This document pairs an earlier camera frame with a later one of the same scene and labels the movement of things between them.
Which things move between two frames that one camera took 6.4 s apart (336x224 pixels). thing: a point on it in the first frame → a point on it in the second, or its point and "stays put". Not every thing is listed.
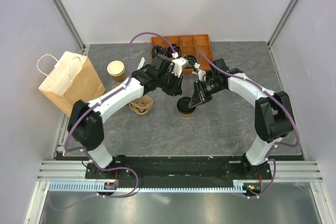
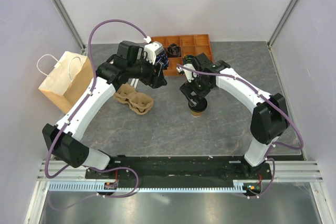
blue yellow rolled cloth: (191, 60) stays put
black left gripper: (176, 89) → (155, 80)
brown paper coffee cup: (186, 116) → (196, 114)
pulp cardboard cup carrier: (141, 105) stays put
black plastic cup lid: (182, 104) → (201, 106)
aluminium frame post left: (83, 46) stays put
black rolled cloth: (176, 48) stays put
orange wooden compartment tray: (192, 45) stays put
